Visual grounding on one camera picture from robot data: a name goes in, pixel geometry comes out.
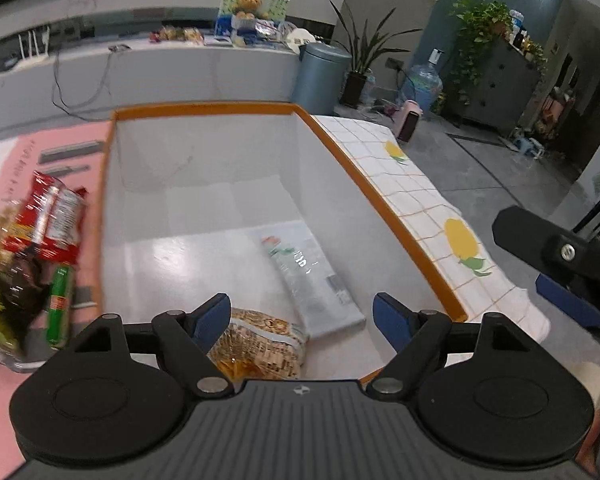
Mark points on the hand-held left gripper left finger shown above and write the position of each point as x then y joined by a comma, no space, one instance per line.
212,317

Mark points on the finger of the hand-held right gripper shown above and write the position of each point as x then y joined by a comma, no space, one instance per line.
565,300

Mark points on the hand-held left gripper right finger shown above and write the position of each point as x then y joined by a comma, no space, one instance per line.
390,317

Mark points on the yellow patterned snack bag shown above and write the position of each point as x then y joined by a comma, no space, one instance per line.
265,340

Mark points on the white translucent snack packet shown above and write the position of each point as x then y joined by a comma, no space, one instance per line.
310,285

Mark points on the green sausage stick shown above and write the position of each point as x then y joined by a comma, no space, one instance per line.
60,305

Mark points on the white storage box orange rim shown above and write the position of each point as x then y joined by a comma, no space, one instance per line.
205,160

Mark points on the dark brown snack packet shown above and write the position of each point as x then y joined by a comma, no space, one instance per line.
22,280

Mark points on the red snack packet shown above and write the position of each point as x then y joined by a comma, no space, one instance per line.
40,220

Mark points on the pile of small snacks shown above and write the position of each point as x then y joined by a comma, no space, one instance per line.
180,34

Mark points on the white checked lemon tablecloth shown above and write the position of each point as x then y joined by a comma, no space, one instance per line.
430,185

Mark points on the small blue stool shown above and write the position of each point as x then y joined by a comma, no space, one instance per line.
527,145

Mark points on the grey cabinet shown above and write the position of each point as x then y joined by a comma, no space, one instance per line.
505,85

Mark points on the blue water jug with pump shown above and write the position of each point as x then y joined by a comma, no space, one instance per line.
422,87

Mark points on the potted long-leaf plant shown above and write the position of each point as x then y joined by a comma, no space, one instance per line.
355,87

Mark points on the white television bench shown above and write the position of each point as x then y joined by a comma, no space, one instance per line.
180,75

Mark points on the blue grey trash bin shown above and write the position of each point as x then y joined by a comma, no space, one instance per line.
320,80

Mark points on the blue white bottle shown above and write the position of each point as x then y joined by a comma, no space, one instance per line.
516,22

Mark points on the blue white packets pile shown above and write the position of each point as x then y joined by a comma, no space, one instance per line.
245,32

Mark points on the green ivy plant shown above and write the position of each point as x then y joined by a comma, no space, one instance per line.
480,15

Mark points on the brown teddy bear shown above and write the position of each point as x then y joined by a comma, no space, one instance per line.
247,4

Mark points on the green white poster board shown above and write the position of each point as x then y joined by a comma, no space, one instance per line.
277,7

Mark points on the white router with antennas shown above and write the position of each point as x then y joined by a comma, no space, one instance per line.
30,55

